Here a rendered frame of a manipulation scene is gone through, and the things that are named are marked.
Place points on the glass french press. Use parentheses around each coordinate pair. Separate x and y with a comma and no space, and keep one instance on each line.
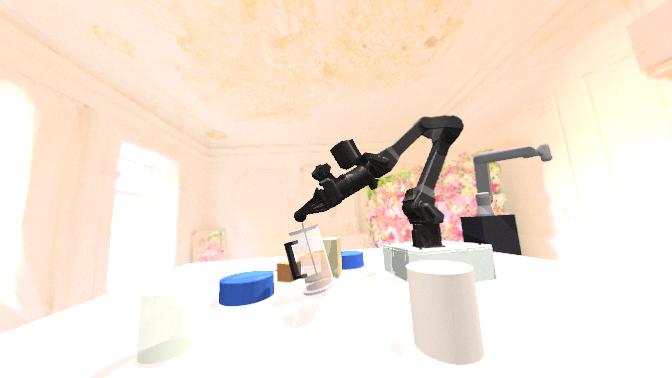
(311,257)

